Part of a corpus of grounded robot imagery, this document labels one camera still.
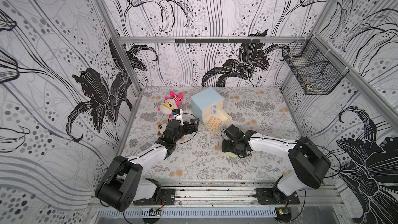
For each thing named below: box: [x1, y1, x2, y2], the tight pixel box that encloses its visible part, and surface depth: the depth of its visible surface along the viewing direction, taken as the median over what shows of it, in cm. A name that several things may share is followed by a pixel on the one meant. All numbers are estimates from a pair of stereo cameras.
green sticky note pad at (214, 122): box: [207, 115, 223, 131], surface depth 100 cm
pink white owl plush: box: [158, 91, 184, 118], surface depth 103 cm
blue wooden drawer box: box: [190, 87, 233, 134], surface depth 97 cm
